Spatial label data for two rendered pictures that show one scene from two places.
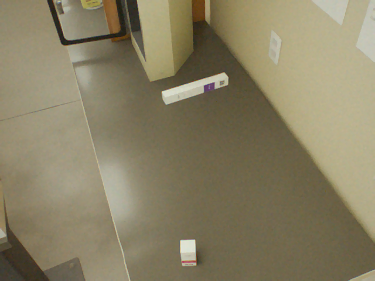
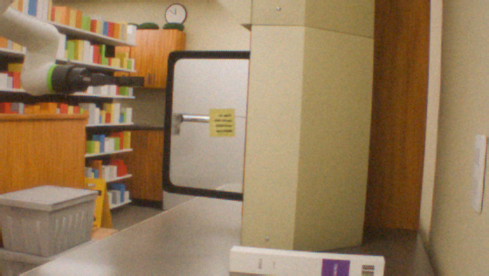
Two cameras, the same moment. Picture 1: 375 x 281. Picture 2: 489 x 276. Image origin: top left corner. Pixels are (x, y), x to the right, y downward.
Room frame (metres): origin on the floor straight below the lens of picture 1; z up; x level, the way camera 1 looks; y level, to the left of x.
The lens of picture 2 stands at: (0.33, -0.43, 1.24)
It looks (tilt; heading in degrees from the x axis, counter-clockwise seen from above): 3 degrees down; 30
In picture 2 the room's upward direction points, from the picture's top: 3 degrees clockwise
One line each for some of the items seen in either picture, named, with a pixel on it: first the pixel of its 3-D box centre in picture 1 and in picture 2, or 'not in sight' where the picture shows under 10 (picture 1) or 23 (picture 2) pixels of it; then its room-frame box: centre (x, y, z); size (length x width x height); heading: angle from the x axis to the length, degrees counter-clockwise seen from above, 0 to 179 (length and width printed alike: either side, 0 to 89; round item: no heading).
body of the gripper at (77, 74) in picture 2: not in sight; (86, 79); (1.51, 0.83, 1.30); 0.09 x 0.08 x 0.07; 107
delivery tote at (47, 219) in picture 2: not in sight; (49, 218); (2.57, 2.29, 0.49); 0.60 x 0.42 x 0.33; 17
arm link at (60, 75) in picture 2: not in sight; (66, 78); (1.49, 0.90, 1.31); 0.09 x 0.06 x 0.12; 17
